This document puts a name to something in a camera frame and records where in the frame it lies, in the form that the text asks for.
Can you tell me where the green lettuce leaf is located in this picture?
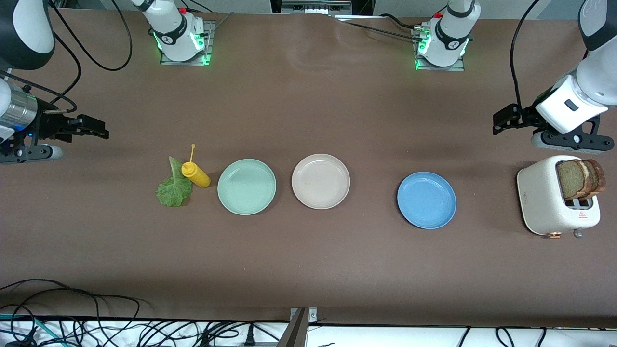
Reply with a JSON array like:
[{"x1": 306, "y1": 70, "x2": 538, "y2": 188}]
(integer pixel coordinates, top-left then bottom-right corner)
[{"x1": 155, "y1": 155, "x2": 194, "y2": 208}]

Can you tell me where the silver metal rail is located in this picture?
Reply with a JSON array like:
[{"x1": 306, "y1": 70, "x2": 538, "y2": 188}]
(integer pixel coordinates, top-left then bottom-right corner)
[{"x1": 281, "y1": 0, "x2": 353, "y2": 15}]

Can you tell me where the thin black cable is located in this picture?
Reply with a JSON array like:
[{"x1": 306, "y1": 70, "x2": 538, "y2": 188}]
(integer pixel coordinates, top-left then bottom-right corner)
[{"x1": 378, "y1": 13, "x2": 417, "y2": 30}]

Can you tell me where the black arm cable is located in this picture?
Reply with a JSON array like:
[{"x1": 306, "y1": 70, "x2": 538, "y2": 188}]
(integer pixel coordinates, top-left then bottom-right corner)
[
  {"x1": 509, "y1": 0, "x2": 541, "y2": 109},
  {"x1": 0, "y1": 0, "x2": 134, "y2": 115}
]

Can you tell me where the beige plate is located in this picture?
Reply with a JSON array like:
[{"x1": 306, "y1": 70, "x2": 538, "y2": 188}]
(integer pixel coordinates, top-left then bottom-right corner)
[{"x1": 291, "y1": 153, "x2": 351, "y2": 210}]

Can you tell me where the mint green plate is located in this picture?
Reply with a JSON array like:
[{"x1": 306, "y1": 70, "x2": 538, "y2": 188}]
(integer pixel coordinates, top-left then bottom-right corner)
[{"x1": 217, "y1": 159, "x2": 278, "y2": 216}]

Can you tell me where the black looping cable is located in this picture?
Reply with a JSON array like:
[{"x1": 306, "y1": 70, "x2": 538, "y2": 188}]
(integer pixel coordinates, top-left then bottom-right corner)
[{"x1": 0, "y1": 278, "x2": 145, "y2": 347}]

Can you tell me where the black equipment box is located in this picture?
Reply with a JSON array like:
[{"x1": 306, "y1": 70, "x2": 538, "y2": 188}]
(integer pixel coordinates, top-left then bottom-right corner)
[{"x1": 270, "y1": 0, "x2": 375, "y2": 16}]

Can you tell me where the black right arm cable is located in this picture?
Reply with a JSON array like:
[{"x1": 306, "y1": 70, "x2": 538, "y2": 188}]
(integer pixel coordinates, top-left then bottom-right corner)
[{"x1": 0, "y1": 0, "x2": 134, "y2": 115}]

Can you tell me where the brown bread slice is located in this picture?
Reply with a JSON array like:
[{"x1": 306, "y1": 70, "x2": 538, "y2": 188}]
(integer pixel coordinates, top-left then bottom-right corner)
[
  {"x1": 555, "y1": 159, "x2": 593, "y2": 201},
  {"x1": 586, "y1": 159, "x2": 607, "y2": 199}
]

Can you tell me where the black corrugated cable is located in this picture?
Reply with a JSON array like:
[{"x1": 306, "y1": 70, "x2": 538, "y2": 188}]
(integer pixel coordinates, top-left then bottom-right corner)
[{"x1": 336, "y1": 19, "x2": 424, "y2": 40}]

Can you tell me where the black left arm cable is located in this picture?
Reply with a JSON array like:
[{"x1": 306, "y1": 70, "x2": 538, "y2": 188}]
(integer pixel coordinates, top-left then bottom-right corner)
[{"x1": 509, "y1": 0, "x2": 541, "y2": 109}]

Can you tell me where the teal cable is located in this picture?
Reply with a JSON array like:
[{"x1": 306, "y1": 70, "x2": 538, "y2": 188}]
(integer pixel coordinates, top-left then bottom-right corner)
[{"x1": 0, "y1": 313, "x2": 66, "y2": 347}]

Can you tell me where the blue plate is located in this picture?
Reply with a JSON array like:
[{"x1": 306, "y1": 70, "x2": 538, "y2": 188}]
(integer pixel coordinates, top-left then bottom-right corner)
[{"x1": 397, "y1": 172, "x2": 457, "y2": 230}]

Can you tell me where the yellow mustard squeeze bottle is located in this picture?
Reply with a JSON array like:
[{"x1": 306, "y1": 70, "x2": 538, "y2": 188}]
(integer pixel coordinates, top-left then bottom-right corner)
[{"x1": 181, "y1": 143, "x2": 212, "y2": 189}]

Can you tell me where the aluminium profile bar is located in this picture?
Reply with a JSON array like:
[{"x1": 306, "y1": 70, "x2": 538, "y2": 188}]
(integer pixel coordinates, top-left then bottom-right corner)
[{"x1": 274, "y1": 308, "x2": 309, "y2": 347}]

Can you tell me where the metal corner bracket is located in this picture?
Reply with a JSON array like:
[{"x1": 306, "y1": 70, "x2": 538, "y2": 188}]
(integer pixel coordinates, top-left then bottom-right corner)
[{"x1": 289, "y1": 307, "x2": 319, "y2": 324}]

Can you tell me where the cream white toaster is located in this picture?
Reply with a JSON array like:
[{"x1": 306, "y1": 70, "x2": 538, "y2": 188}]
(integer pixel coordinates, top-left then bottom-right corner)
[{"x1": 517, "y1": 155, "x2": 602, "y2": 240}]

